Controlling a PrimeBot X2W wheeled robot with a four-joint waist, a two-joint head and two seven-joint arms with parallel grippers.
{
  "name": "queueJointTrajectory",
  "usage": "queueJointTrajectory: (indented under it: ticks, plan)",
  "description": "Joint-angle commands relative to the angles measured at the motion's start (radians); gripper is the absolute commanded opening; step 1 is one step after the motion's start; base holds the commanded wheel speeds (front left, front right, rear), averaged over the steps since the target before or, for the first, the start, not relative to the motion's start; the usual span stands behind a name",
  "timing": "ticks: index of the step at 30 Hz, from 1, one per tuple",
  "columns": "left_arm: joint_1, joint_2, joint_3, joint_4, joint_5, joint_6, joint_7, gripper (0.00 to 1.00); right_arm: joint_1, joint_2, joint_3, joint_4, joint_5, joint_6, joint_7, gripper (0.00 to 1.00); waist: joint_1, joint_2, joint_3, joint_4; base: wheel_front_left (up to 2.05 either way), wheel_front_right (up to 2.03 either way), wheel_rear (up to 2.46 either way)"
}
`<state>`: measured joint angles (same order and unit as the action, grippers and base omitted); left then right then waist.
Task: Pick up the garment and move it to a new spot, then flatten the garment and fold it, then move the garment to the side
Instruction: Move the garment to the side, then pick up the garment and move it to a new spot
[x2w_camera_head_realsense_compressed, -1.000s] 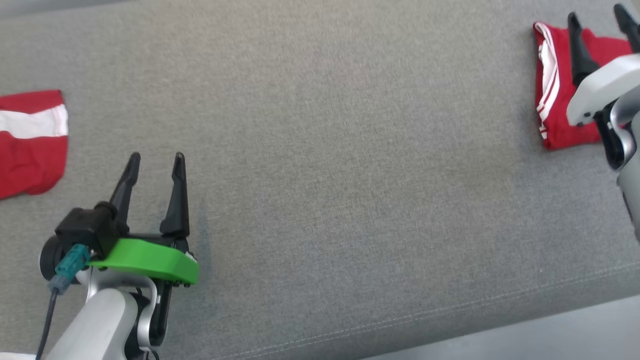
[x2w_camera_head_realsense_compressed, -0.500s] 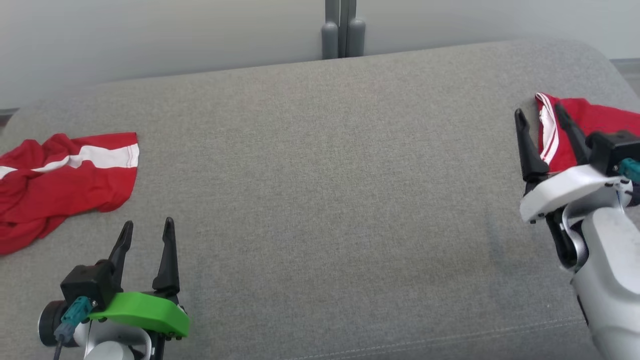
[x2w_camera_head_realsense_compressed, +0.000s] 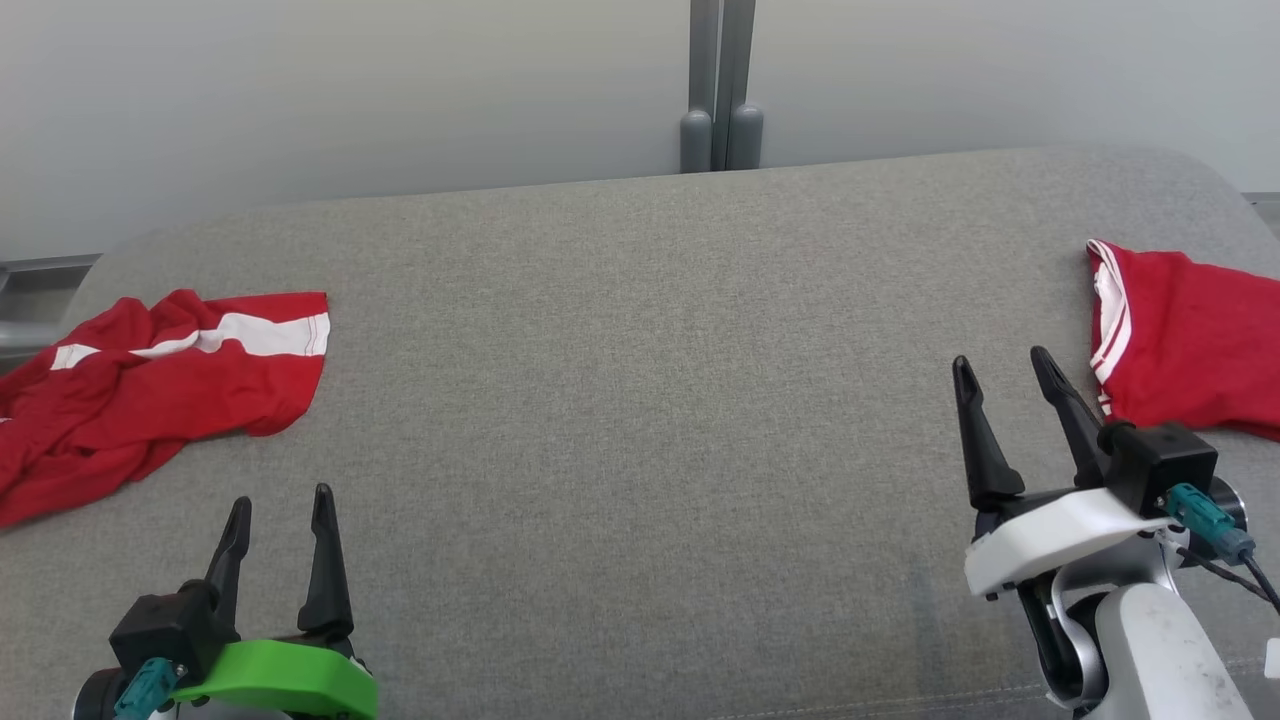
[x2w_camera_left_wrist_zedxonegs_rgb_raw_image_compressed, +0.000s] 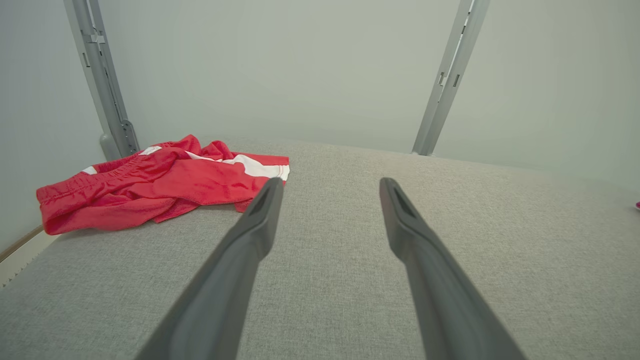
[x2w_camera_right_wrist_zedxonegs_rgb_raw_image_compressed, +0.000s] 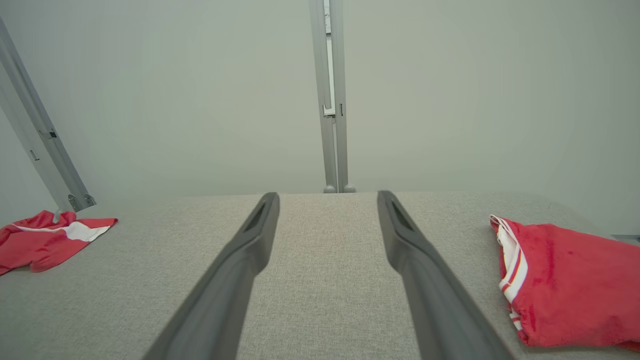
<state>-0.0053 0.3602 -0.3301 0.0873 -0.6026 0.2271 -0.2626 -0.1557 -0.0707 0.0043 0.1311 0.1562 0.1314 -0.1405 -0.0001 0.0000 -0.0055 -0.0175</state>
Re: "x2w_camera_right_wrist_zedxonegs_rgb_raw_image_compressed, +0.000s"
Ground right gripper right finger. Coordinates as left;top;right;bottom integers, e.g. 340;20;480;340
377;190;516;360

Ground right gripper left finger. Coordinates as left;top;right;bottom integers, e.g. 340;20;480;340
142;192;281;360

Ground red Bulls basketball jersey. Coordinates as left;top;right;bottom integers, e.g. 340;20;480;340
489;214;640;352

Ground red shorts with white stripe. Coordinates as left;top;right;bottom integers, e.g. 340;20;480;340
0;210;119;277

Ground grey frame bar with brackets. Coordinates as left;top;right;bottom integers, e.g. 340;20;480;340
0;17;97;213

